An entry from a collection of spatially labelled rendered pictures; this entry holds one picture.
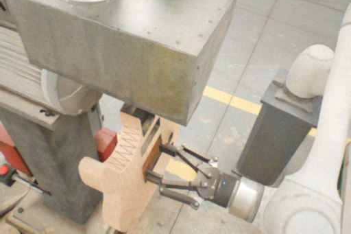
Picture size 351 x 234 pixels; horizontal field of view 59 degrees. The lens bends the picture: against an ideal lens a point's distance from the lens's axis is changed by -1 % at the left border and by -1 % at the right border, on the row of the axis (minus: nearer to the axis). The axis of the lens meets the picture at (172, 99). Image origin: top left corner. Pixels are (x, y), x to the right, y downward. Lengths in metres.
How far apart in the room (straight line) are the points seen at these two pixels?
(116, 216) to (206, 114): 1.64
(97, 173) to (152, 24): 0.26
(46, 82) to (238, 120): 1.78
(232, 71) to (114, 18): 2.26
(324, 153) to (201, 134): 1.61
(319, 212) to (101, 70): 0.39
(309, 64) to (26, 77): 1.07
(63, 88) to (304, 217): 0.51
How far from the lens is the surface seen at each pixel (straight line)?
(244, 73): 2.65
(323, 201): 0.58
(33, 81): 0.74
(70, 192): 1.33
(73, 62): 0.51
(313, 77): 1.42
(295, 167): 2.21
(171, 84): 0.42
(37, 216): 1.66
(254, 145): 1.78
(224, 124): 2.25
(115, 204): 0.71
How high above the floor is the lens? 1.77
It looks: 49 degrees down
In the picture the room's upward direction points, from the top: 5 degrees clockwise
